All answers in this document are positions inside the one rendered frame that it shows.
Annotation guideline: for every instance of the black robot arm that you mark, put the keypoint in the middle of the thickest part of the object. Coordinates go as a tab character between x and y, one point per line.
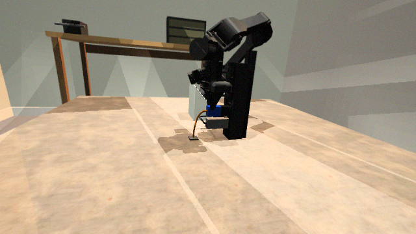
257	30

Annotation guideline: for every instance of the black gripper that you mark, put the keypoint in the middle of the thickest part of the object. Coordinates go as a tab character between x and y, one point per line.
216	87

